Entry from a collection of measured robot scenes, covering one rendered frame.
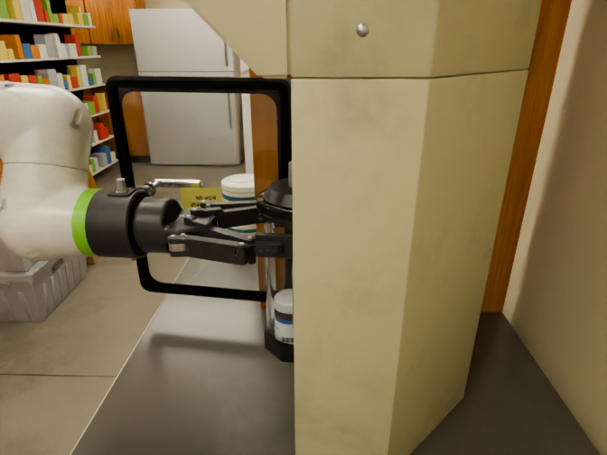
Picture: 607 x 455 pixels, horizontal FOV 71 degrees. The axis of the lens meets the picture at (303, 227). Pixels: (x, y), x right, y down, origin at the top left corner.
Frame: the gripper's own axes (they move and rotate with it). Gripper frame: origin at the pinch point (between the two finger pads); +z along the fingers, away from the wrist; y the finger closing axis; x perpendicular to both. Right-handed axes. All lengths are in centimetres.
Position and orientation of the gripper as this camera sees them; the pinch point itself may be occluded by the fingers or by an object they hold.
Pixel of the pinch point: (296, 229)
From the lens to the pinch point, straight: 55.4
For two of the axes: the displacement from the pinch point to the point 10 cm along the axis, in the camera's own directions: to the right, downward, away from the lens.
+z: 10.0, 0.4, -0.7
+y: 0.8, -3.9, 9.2
